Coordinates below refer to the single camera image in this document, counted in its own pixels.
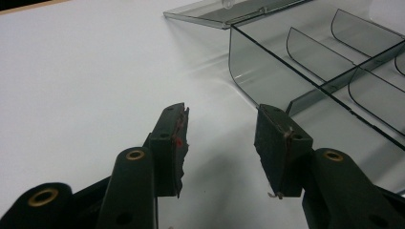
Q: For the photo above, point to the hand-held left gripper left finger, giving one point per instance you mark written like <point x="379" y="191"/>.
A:
<point x="168" y="149"/>

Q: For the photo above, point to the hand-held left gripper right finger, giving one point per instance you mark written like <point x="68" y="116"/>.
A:
<point x="280" y="152"/>

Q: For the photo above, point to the clear plastic compartment box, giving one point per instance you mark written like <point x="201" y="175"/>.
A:
<point x="305" y="63"/>

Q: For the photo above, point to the white table mat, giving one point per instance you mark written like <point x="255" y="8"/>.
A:
<point x="79" y="79"/>

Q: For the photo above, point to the wooden table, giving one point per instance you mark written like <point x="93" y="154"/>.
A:
<point x="19" y="6"/>

